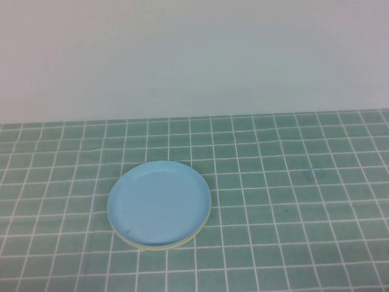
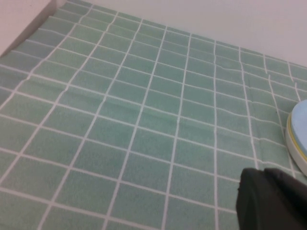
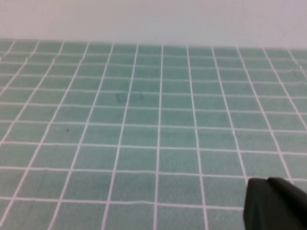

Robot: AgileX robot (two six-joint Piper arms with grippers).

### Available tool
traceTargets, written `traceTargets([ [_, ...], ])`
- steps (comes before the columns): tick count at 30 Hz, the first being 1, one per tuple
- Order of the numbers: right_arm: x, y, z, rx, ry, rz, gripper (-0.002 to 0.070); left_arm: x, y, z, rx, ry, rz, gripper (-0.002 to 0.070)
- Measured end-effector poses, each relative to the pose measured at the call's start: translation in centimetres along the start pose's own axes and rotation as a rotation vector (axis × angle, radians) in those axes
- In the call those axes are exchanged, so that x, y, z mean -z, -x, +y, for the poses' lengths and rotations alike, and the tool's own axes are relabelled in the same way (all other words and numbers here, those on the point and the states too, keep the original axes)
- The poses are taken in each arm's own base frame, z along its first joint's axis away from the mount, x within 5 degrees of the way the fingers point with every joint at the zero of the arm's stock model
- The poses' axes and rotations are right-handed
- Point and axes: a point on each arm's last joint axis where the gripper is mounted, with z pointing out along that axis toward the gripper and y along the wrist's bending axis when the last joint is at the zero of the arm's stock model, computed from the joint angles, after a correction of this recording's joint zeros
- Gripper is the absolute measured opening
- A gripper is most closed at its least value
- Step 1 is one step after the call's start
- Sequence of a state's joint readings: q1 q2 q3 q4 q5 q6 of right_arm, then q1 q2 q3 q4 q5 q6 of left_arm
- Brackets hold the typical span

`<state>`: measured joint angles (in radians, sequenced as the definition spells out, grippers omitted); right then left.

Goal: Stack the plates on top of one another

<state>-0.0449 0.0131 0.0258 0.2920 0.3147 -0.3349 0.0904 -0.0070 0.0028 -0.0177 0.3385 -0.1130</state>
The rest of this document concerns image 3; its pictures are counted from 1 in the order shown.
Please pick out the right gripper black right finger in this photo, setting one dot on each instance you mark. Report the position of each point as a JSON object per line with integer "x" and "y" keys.
{"x": 292, "y": 208}

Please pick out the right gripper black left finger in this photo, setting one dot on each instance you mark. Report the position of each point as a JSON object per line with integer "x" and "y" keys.
{"x": 257, "y": 206}

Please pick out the green white checked tablecloth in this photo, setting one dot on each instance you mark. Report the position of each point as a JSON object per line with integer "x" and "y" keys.
{"x": 168, "y": 131}

